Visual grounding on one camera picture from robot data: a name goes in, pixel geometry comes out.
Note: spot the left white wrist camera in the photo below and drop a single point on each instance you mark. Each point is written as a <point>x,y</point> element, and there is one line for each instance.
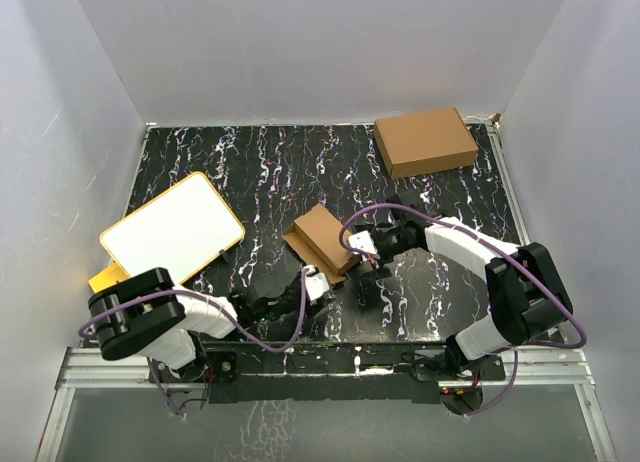
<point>316,284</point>

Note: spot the yellow flat board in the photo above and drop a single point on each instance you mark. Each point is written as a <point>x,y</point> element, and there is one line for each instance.
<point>110,276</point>

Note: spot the white board yellow rim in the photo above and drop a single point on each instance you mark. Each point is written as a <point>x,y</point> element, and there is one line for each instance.
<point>182,230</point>

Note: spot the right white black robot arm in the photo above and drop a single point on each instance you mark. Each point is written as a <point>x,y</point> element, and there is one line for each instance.
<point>525,292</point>

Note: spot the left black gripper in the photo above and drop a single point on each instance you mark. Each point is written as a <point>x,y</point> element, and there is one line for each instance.
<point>317,303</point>

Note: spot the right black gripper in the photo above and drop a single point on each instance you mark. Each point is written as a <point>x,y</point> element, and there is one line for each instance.
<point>383,271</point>

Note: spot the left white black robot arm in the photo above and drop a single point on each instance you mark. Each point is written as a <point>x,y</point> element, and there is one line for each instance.
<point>151,316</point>

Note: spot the closed brown cardboard box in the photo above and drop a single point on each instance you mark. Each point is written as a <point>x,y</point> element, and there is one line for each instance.
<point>424,143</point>

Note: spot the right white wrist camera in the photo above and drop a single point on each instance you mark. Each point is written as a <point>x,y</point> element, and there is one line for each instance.
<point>362,244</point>

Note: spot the aluminium frame rail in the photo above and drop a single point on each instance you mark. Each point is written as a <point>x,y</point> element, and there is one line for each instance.
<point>326,403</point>

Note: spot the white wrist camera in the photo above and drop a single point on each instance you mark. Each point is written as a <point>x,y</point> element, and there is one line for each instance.
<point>362,244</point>
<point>316,284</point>

